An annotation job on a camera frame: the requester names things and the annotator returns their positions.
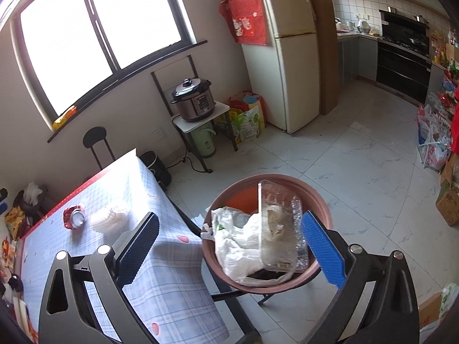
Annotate black range hood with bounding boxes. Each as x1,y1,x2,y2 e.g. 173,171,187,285
379,7,431,40

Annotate black power cable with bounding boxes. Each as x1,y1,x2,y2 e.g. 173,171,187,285
168,158,214,174

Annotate red printed fridge cloth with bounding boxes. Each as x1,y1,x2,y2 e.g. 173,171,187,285
219,0,268,46

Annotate green thermos jug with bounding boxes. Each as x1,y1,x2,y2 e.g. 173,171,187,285
190,122,218,158

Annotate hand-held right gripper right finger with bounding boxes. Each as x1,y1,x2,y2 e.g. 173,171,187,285
301,211,419,344

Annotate black built-in oven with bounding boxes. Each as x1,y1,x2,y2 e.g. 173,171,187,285
376,36,433,104

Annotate brown plastic basin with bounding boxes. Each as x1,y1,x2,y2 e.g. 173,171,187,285
201,174,332,294

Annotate brown cardboard box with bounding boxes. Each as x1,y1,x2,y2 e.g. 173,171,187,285
435,179,459,226

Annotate green white plastic bag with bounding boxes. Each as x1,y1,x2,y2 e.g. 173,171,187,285
439,283,459,318

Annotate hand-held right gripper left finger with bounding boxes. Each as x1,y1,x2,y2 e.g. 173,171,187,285
38,212,160,344

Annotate white plastic shopping bag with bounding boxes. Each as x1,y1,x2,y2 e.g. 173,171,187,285
416,104,452,171

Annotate white tissue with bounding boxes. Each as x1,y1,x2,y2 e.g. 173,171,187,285
23,183,44,201

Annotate shelf of colourful packets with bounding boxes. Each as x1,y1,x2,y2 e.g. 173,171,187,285
428,29,459,115

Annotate yellow crinkled snack bag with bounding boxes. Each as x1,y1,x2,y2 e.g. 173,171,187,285
4,206,27,239

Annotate crushed red can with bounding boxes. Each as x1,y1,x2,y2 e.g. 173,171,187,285
63,206,86,230

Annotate grey kitchen cabinet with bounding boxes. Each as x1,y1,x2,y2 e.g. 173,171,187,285
337,32,379,83

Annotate clear plastic container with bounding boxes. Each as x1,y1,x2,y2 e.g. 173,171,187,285
257,179,311,272

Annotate red shopping bag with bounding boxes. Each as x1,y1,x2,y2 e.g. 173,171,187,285
229,91,264,112

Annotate white ruffled paper liner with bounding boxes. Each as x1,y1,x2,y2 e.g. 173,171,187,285
88,201,130,233

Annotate green printed shopping bag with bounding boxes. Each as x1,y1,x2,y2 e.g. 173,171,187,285
231,104,266,143

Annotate dark framed window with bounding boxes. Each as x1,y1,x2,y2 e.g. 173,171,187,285
0,0,209,142

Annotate small white side table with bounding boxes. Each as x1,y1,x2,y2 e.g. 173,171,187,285
151,55,239,173

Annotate yellow snack packet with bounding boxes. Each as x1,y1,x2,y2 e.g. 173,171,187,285
52,105,77,130

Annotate dark tissue box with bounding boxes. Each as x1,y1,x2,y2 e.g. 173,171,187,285
16,184,51,219

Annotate colourful snack packets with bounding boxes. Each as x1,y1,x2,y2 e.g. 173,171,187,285
0,238,18,284

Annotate electric pressure cooker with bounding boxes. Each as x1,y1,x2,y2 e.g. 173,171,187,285
170,78,216,123

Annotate cream refrigerator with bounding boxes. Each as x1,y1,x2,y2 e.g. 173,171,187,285
229,0,321,134

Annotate small cardboard box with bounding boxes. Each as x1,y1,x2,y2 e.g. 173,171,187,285
418,292,445,330

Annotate black trash bin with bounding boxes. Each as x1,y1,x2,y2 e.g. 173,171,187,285
138,150,173,187

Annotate black round chair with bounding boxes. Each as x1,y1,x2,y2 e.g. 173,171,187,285
82,126,117,171

